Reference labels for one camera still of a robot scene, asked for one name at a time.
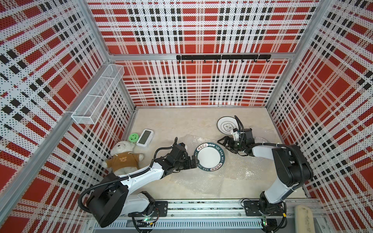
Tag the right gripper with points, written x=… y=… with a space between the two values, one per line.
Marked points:
x=230 y=140

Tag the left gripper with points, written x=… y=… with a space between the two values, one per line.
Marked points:
x=188 y=165

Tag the white plate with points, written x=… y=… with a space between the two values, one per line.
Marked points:
x=227 y=124

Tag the grey rimmed plate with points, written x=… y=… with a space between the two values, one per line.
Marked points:
x=210 y=157

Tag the bubble wrap of orange plate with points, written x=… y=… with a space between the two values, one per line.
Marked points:
x=239 y=176

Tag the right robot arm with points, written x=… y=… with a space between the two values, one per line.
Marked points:
x=292 y=168

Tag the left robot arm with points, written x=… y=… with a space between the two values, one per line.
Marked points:
x=114 y=195

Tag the white digital clock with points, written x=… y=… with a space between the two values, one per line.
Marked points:
x=145 y=138

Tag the green round button toy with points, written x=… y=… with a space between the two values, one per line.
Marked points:
x=133 y=138

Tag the white teddy bear toy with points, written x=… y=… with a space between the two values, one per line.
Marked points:
x=123 y=160

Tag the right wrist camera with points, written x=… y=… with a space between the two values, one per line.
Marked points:
x=235 y=134

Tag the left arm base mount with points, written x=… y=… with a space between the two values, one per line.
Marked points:
x=157 y=208

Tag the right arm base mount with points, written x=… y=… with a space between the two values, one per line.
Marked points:
x=253 y=207

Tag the black hook rail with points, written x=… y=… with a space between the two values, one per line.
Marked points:
x=253 y=57

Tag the white wire mesh basket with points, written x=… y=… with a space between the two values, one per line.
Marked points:
x=104 y=84

